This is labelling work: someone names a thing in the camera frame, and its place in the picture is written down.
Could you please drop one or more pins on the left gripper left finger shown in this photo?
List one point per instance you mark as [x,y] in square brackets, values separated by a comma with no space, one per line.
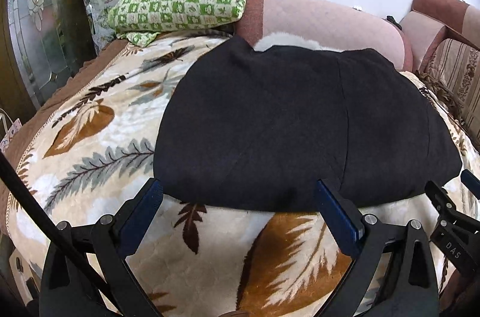
[65,288]

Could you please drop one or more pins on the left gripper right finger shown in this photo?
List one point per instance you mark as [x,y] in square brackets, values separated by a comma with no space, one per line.
[409,286]

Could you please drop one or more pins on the black coat with fur collar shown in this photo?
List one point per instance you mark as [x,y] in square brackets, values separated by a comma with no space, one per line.
[259,130]

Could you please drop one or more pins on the leaf-patterned plush blanket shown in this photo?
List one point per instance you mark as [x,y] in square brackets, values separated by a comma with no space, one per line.
[92,147]

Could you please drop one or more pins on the striped floral cushion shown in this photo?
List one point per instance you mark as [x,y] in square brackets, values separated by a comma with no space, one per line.
[452,73]

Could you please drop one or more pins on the pink and maroon cushion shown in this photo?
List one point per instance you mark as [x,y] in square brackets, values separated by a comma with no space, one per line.
[432,21]

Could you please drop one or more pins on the small black object behind bolster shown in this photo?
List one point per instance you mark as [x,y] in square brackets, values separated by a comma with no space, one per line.
[392,20]

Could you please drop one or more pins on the pink quilted bolster pillow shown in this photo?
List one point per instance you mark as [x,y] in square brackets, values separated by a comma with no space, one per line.
[332,25]

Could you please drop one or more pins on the glass door panel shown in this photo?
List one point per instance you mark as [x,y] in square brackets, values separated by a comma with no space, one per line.
[51,40]

